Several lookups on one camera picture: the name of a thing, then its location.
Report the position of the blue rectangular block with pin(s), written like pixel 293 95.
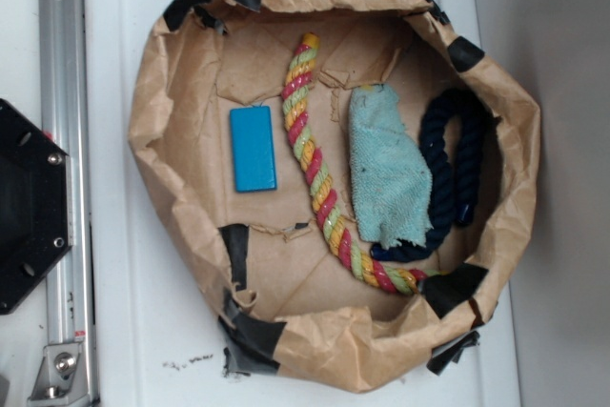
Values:
pixel 253 149

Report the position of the brown paper bag bin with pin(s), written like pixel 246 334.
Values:
pixel 266 270

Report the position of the light teal cloth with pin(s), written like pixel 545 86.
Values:
pixel 391 182

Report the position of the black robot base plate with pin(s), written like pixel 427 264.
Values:
pixel 34 207

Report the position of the metal corner bracket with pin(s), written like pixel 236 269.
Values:
pixel 61 380

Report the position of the aluminium extrusion rail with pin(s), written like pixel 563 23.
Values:
pixel 70 298

